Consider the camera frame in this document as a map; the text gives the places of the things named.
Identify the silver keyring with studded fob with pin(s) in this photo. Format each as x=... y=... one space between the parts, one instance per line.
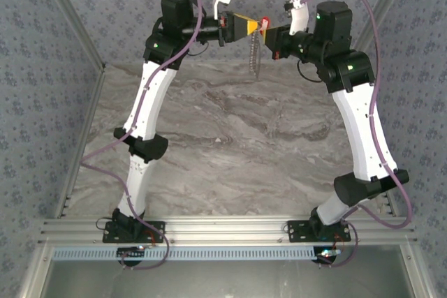
x=255 y=53

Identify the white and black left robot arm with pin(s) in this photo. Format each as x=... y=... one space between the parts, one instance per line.
x=150 y=102

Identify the red plastic key tag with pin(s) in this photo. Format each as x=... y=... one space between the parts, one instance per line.
x=266 y=20

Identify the aluminium front rail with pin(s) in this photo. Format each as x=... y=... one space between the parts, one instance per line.
x=227 y=230

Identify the grey metal lower panel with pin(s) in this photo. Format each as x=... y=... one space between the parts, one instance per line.
x=227 y=280

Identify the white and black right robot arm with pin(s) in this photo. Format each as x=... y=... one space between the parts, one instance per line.
x=363 y=130

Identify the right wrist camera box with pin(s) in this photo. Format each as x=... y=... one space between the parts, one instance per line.
x=298 y=19

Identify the small circuit board with LED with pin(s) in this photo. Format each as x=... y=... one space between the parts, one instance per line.
x=328 y=252
x=131 y=252

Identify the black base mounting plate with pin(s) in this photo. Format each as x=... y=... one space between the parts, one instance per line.
x=297 y=231
x=155 y=230

